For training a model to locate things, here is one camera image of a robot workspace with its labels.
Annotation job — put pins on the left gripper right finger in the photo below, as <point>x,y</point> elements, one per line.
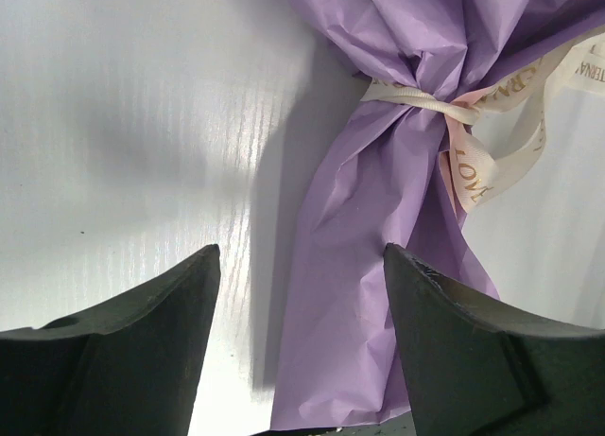
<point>474,365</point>

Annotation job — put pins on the purple wrapping paper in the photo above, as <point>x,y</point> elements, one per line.
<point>381,183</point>

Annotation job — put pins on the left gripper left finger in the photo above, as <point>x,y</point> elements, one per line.
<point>128,366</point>

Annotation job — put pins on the cream printed ribbon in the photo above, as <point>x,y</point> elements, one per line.
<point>497,134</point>

